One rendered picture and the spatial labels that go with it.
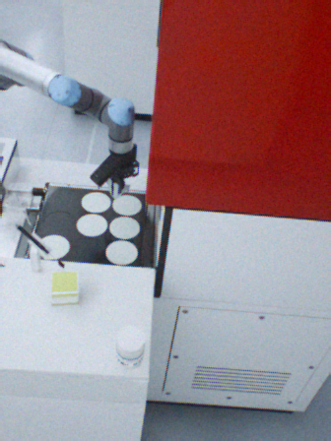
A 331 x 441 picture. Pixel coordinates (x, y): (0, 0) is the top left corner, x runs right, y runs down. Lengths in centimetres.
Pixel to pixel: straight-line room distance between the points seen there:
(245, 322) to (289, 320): 14
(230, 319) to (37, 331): 65
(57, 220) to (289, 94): 91
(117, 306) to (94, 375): 21
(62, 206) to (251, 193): 73
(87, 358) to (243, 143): 66
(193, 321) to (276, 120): 82
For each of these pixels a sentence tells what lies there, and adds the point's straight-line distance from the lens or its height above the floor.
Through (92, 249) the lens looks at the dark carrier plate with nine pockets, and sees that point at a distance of 165.
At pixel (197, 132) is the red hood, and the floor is 147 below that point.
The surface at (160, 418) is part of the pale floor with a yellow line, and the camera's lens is 235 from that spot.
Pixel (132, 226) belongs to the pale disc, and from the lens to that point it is 171.
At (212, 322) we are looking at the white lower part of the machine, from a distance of 175.
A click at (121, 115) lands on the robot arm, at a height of 131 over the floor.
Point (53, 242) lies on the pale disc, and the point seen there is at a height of 90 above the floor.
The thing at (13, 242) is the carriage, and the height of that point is 88.
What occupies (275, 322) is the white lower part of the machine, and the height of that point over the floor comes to 73.
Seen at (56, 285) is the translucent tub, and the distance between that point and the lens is 140.
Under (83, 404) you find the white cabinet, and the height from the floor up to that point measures 80.
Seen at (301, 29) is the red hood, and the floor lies 173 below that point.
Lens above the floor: 216
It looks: 46 degrees down
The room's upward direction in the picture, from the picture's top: 8 degrees clockwise
